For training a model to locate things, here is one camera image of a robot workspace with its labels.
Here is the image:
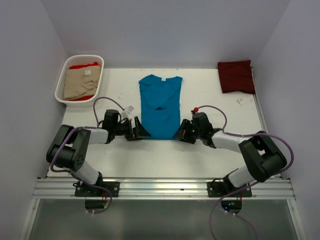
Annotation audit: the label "folded dark red shirt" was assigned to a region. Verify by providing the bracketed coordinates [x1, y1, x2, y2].
[217, 60, 256, 95]

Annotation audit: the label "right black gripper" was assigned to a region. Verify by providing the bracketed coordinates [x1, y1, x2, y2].
[172, 119, 203, 144]

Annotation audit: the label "white plastic basket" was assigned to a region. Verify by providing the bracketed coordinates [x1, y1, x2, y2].
[54, 54, 104, 107]

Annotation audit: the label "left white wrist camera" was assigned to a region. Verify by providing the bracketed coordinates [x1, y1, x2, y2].
[121, 105, 134, 120]

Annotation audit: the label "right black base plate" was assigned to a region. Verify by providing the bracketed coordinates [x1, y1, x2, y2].
[206, 178, 253, 198]

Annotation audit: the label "beige shirt in basket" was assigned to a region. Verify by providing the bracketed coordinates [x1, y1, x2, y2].
[62, 66, 102, 101]

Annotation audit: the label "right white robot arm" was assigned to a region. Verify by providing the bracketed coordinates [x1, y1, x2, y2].
[173, 112, 287, 197]

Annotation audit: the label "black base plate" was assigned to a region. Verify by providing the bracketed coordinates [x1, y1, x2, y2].
[72, 181, 120, 198]
[206, 178, 253, 198]

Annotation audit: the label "blue t shirt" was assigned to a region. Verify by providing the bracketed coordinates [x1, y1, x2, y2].
[139, 74, 183, 140]

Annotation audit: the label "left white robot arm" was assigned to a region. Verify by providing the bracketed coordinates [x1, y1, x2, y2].
[46, 109, 151, 197]

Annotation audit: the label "aluminium mounting rail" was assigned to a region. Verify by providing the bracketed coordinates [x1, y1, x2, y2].
[32, 177, 296, 200]

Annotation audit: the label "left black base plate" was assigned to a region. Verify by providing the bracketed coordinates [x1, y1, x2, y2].
[72, 181, 120, 198]

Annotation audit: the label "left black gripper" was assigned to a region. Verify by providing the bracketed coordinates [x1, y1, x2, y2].
[112, 116, 150, 141]

